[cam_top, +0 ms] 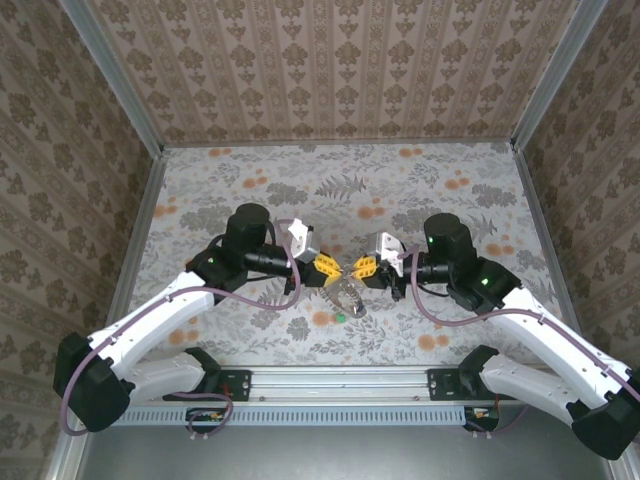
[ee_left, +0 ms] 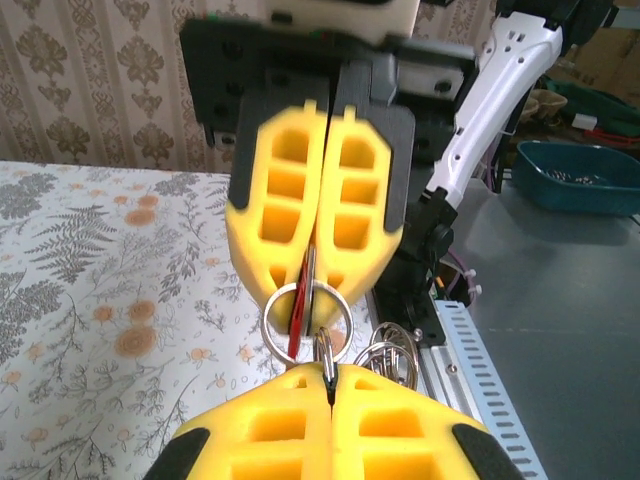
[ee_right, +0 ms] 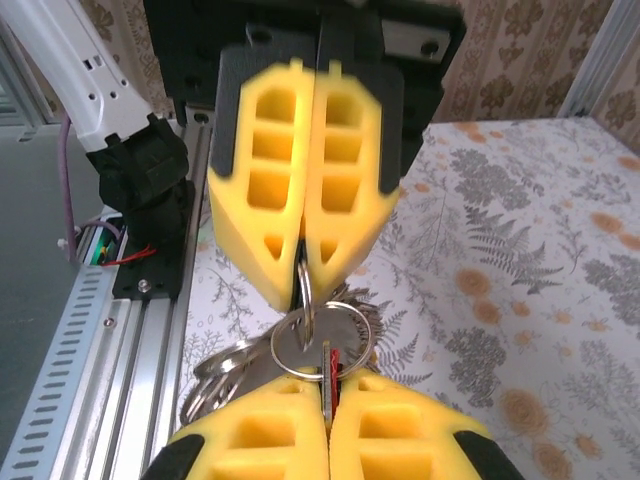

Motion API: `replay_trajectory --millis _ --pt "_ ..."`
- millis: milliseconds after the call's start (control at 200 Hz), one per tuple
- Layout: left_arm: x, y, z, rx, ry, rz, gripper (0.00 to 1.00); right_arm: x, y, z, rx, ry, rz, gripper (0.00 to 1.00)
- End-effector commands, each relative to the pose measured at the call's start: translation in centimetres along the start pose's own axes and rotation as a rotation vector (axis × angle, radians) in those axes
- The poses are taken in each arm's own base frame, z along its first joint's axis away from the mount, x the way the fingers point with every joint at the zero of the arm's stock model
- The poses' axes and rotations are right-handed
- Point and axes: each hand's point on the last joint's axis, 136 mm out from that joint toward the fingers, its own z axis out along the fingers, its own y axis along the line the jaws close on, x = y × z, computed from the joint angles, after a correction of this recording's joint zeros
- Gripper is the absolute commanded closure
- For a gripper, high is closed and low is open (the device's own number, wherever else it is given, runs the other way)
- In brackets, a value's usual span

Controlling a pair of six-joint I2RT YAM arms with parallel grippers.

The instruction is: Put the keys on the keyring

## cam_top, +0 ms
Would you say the aluminium mounting rail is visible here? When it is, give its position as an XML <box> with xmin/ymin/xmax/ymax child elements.
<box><xmin>74</xmin><ymin>363</ymin><xmax>614</xmax><ymax>407</ymax></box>

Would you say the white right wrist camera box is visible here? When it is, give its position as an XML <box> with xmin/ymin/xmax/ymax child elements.
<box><xmin>372</xmin><ymin>230</ymin><xmax>407</xmax><ymax>277</ymax></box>

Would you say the aluminium corner post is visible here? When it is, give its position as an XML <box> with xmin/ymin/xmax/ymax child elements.
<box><xmin>58</xmin><ymin>0</ymin><xmax>166</xmax><ymax>157</ymax></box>
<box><xmin>512</xmin><ymin>0</ymin><xmax>609</xmax><ymax>152</ymax></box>

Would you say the orange wire connector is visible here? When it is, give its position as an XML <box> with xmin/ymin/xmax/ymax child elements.
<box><xmin>187</xmin><ymin>407</ymin><xmax>232</xmax><ymax>434</ymax></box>
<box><xmin>463</xmin><ymin>405</ymin><xmax>501</xmax><ymax>432</ymax></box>

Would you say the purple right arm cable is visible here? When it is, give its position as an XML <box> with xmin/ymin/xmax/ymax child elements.
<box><xmin>401</xmin><ymin>244</ymin><xmax>640</xmax><ymax>440</ymax></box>

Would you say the aluminium table side rail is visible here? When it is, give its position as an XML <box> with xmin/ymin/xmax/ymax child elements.
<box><xmin>107</xmin><ymin>149</ymin><xmax>169</xmax><ymax>331</ymax></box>
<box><xmin>512</xmin><ymin>144</ymin><xmax>584</xmax><ymax>341</ymax></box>

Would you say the grey metal panel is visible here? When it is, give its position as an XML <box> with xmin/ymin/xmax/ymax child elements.
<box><xmin>74</xmin><ymin>424</ymin><xmax>621</xmax><ymax>480</ymax></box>

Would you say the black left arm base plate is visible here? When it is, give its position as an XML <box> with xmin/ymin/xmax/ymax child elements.
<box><xmin>163</xmin><ymin>368</ymin><xmax>252</xmax><ymax>404</ymax></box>

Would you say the aluminium frame bar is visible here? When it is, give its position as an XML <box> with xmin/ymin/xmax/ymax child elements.
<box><xmin>607</xmin><ymin>452</ymin><xmax>634</xmax><ymax>480</ymax></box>
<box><xmin>47</xmin><ymin>419</ymin><xmax>96</xmax><ymax>480</ymax></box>

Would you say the floral patterned table cover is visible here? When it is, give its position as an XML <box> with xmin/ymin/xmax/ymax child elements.
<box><xmin>113</xmin><ymin>142</ymin><xmax>581</xmax><ymax>367</ymax></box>

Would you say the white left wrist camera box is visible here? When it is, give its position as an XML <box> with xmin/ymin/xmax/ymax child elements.
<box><xmin>285</xmin><ymin>217</ymin><xmax>322</xmax><ymax>262</ymax></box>

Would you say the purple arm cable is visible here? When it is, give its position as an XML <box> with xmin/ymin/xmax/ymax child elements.
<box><xmin>59</xmin><ymin>217</ymin><xmax>302</xmax><ymax>442</ymax></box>
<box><xmin>401</xmin><ymin>244</ymin><xmax>640</xmax><ymax>440</ymax></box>

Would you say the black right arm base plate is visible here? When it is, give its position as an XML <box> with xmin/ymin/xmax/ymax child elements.
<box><xmin>427</xmin><ymin>368</ymin><xmax>520</xmax><ymax>403</ymax></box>

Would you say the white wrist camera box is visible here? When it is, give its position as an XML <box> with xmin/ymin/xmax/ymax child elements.
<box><xmin>372</xmin><ymin>230</ymin><xmax>407</xmax><ymax>277</ymax></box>
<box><xmin>285</xmin><ymin>217</ymin><xmax>322</xmax><ymax>262</ymax></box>

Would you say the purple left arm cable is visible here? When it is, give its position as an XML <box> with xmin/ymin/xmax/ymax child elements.
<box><xmin>59</xmin><ymin>217</ymin><xmax>302</xmax><ymax>442</ymax></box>

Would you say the grey slotted cable duct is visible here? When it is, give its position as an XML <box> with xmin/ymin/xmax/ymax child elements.
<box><xmin>92</xmin><ymin>404</ymin><xmax>471</xmax><ymax>428</ymax></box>

